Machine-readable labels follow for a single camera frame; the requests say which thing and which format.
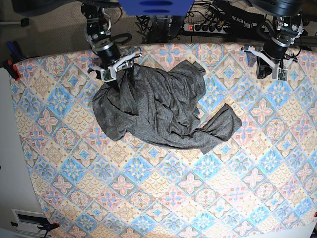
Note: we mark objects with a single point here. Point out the white power strip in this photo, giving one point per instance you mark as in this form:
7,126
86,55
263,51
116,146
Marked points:
206,28

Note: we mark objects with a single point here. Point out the red black clamp top left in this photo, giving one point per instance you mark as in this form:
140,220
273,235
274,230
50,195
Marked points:
11,69

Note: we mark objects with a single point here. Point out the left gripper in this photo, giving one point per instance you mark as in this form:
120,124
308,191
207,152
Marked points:
275,53

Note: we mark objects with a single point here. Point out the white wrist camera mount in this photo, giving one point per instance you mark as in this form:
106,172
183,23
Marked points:
252,53
109,74

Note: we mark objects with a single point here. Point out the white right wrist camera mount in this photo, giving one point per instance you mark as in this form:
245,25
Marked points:
109,74

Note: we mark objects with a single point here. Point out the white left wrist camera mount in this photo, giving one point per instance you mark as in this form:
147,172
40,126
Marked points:
252,53

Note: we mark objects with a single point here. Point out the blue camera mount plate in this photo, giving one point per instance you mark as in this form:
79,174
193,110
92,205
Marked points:
156,7

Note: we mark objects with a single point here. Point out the white vent panel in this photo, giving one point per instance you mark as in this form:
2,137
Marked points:
29,217

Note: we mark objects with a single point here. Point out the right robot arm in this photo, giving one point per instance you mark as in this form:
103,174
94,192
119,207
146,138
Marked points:
98,28

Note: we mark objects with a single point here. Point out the blue black clamp bottom left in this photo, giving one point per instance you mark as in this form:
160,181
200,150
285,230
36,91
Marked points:
47,226

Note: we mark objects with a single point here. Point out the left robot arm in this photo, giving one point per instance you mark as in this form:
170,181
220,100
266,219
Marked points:
286,27

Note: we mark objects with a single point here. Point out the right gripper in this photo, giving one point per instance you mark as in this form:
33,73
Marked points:
109,53

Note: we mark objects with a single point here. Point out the grey t-shirt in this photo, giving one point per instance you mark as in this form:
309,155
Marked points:
161,109

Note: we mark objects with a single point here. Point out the patterned tablecloth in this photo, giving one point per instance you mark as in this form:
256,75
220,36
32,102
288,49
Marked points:
262,180

